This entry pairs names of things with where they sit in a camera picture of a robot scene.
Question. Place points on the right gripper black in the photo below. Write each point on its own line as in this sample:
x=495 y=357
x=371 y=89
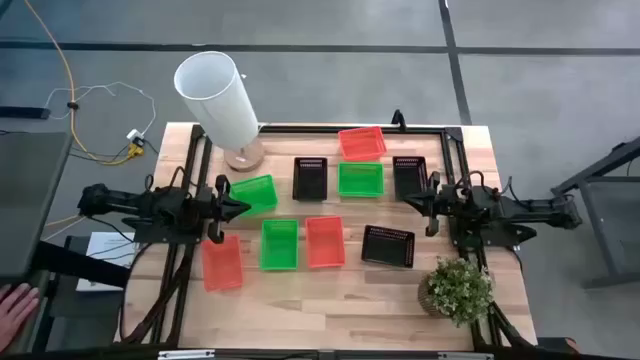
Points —
x=442 y=202

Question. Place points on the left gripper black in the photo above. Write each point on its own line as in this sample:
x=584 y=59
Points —
x=205 y=207

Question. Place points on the black plastic basket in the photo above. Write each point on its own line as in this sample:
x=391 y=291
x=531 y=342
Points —
x=388 y=246
x=310 y=179
x=407 y=175

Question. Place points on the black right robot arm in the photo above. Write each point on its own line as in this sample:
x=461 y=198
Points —
x=530 y=207

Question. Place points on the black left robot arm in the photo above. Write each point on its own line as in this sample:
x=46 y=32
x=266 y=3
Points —
x=125 y=202

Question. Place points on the green plastic basket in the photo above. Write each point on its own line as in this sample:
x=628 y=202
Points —
x=361 y=180
x=257 y=192
x=279 y=245

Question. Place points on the red-orange plastic basket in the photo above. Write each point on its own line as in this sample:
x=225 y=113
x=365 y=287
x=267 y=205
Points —
x=223 y=265
x=362 y=144
x=325 y=242

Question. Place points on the small potted green plant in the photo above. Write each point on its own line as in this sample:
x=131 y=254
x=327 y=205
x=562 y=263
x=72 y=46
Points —
x=457 y=290

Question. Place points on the white lamp with wooden base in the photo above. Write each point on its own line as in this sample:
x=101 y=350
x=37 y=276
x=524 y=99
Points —
x=217 y=100

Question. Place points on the yellow plug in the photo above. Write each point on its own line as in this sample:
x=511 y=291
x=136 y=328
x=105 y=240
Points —
x=135 y=151

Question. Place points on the white power adapter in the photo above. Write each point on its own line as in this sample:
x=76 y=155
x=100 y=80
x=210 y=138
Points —
x=135 y=136

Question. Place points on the white paper booklet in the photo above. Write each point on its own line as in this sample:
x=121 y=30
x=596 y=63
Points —
x=102 y=250

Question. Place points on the black flat bar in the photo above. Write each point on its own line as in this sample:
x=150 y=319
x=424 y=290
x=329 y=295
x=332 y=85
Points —
x=22 y=112

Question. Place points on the person's hand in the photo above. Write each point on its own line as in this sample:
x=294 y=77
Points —
x=15 y=312

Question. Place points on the black frame clamp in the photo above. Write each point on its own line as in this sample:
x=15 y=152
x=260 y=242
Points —
x=398 y=120

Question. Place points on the black aluminium table frame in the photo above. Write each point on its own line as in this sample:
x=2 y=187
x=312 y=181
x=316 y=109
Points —
x=350 y=130

